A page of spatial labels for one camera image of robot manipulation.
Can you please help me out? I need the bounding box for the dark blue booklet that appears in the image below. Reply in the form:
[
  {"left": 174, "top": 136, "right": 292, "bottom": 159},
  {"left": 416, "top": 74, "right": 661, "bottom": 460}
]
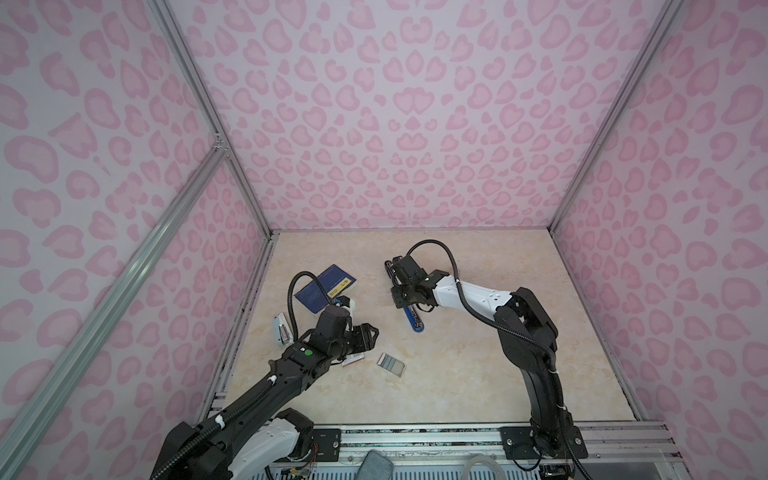
[{"left": 294, "top": 264, "right": 357, "bottom": 314}]

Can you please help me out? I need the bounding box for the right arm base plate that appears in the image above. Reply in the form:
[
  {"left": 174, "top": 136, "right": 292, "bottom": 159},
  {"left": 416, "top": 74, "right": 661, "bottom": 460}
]
[{"left": 499, "top": 425, "right": 589, "bottom": 461}]

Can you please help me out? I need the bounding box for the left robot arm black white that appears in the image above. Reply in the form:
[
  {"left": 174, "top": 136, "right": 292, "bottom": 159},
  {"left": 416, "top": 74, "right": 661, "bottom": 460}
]
[{"left": 151, "top": 304, "right": 379, "bottom": 479}]

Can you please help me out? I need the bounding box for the white tube loop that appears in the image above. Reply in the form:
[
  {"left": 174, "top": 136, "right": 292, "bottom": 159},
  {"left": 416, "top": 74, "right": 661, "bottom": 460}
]
[{"left": 458, "top": 454, "right": 508, "bottom": 480}]

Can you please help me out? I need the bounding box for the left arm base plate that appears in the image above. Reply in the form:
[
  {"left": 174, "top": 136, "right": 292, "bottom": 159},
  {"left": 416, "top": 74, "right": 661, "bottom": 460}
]
[{"left": 297, "top": 428, "right": 341, "bottom": 463}]

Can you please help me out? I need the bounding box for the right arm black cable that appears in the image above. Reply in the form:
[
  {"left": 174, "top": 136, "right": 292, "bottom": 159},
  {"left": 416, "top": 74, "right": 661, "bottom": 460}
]
[{"left": 404, "top": 239, "right": 595, "bottom": 480}]

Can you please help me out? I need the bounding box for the aluminium front rail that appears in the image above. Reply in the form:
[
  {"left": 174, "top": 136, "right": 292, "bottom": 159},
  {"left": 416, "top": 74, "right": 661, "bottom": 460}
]
[{"left": 161, "top": 421, "right": 682, "bottom": 480}]

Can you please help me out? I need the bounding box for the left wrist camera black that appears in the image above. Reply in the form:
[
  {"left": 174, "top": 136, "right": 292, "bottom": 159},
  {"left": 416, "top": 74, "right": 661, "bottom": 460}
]
[{"left": 334, "top": 295, "right": 355, "bottom": 313}]

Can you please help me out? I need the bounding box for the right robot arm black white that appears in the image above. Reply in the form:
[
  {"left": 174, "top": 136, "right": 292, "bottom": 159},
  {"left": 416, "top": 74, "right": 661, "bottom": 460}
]
[{"left": 385, "top": 256, "right": 588, "bottom": 460}]

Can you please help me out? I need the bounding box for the red white staple box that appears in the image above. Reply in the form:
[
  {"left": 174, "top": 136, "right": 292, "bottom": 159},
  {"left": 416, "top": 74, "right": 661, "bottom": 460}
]
[{"left": 342, "top": 353, "right": 365, "bottom": 367}]

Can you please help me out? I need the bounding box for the staple tray with staples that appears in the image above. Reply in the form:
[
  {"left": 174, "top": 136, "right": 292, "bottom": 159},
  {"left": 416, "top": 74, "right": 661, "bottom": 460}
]
[{"left": 377, "top": 353, "right": 406, "bottom": 377}]

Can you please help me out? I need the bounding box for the aluminium diagonal frame bar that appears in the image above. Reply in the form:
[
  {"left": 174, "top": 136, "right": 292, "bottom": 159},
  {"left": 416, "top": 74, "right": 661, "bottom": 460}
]
[{"left": 1, "top": 146, "right": 228, "bottom": 479}]

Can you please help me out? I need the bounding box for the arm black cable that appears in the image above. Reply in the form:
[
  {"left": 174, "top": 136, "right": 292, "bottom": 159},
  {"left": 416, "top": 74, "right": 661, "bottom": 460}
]
[
  {"left": 404, "top": 239, "right": 595, "bottom": 480},
  {"left": 149, "top": 271, "right": 337, "bottom": 480}
]

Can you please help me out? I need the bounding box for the aluminium corner frame post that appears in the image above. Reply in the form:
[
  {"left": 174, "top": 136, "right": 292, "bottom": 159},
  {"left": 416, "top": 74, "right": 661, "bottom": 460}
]
[
  {"left": 146, "top": 0, "right": 273, "bottom": 239},
  {"left": 547, "top": 0, "right": 686, "bottom": 237}
]

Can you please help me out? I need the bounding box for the small white clip object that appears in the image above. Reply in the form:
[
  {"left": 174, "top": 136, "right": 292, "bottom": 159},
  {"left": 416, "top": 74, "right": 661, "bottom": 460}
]
[{"left": 273, "top": 313, "right": 294, "bottom": 347}]

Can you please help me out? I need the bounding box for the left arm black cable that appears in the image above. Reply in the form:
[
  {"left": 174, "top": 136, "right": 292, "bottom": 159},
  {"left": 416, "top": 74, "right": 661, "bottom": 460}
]
[{"left": 149, "top": 271, "right": 337, "bottom": 480}]

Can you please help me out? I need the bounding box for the grey cloth pad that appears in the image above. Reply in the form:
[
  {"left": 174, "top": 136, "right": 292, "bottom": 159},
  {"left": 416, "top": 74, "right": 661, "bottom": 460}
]
[{"left": 355, "top": 450, "right": 394, "bottom": 480}]

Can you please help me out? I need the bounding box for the aluminium corner frame post right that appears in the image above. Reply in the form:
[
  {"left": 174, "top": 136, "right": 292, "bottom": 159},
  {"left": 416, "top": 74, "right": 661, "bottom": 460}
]
[{"left": 547, "top": 0, "right": 686, "bottom": 237}]

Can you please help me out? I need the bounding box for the aluminium corner frame post left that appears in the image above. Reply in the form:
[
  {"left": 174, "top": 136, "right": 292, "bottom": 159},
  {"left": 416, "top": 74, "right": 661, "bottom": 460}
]
[{"left": 146, "top": 0, "right": 273, "bottom": 239}]

